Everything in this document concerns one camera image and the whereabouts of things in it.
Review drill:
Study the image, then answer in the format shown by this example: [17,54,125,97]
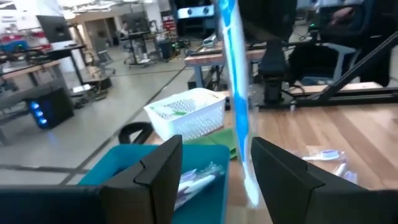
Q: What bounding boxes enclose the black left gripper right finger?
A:
[250,136,398,224]

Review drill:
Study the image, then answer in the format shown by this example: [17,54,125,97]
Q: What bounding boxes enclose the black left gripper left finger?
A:
[0,134,183,224]

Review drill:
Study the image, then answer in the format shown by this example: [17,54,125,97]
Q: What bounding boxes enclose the green toothbrush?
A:
[150,105,188,118]

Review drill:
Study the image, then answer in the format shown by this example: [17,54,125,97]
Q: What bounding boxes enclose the blue toothbrush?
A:
[216,0,261,208]

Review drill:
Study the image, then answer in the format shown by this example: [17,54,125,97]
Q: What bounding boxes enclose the pile of bagged toothbrushes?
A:
[289,147,343,163]

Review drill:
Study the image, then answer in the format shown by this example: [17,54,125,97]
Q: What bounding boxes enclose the teal plastic bin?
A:
[77,142,231,224]

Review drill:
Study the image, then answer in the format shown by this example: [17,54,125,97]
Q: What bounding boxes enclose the white perforated plastic basket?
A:
[143,87,227,143]

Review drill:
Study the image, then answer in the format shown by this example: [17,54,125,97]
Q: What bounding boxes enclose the black computer tower with lights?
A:
[23,84,75,130]

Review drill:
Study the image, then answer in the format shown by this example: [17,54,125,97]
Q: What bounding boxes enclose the black office chair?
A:
[287,0,398,88]

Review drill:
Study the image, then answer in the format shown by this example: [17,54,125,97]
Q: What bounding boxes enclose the wooden workbench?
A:
[183,46,268,90]

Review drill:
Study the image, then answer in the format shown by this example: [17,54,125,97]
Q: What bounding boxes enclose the black computer monitor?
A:
[36,14,73,44]

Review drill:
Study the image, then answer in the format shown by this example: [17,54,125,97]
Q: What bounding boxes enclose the person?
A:
[320,0,377,43]

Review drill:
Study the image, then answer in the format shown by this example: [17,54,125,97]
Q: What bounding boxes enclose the black machine with silver panel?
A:
[174,0,218,38]

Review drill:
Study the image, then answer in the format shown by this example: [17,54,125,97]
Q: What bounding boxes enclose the black looped strap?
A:
[118,121,155,146]

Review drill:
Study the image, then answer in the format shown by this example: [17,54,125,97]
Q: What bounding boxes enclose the black aluminium table frame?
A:
[257,30,398,108]

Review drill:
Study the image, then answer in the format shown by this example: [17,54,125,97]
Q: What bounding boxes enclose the desk with gray metal frame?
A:
[0,60,75,147]

